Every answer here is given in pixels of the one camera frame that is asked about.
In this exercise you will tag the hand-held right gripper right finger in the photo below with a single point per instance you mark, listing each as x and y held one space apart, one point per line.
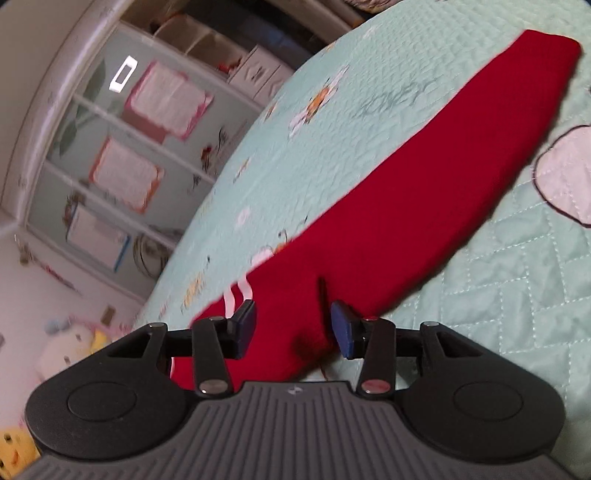
344 330

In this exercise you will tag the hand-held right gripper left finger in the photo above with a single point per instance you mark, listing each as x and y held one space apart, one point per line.
244 327

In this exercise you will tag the red knit sweater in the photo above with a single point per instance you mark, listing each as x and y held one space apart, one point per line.
415 194

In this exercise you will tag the small yellow plush toy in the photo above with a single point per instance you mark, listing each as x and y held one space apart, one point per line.
100 340

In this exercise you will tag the light green quilted bedspread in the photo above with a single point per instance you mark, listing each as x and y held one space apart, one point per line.
508 277

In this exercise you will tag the blue-bordered paper sheet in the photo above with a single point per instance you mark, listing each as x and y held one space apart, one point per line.
94 235

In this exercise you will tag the white cat plush toy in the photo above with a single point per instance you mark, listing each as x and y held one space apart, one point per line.
64 353

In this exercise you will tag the orange-bordered paper sheet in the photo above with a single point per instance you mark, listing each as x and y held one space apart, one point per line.
127 173

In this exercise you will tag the pink-bordered paper sheet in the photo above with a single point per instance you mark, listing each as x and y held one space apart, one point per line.
168 99

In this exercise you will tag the white wardrobe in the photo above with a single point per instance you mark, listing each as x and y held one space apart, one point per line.
69 138

